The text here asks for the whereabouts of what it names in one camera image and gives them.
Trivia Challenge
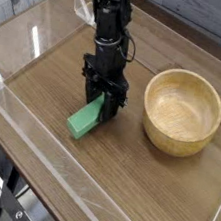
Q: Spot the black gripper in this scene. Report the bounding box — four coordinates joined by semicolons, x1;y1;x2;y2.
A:
83;36;130;123

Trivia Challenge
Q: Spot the green rectangular block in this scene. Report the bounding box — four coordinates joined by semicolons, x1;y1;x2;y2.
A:
67;95;104;140

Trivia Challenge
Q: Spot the brown wooden bowl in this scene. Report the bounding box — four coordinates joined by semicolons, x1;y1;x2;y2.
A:
142;68;221;157

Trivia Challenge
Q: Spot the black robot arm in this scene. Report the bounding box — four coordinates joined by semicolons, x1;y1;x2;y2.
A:
83;0;134;122

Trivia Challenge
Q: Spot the black table leg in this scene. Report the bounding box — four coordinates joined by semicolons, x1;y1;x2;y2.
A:
6;167;20;193

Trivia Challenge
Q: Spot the clear acrylic corner bracket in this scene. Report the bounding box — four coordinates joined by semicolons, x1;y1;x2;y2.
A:
74;0;96;27

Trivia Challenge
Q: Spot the clear acrylic tray wall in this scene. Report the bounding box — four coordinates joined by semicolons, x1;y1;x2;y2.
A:
0;61;181;221

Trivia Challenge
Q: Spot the black metal bracket with screw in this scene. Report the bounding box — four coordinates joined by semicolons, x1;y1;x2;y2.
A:
0;185;32;221

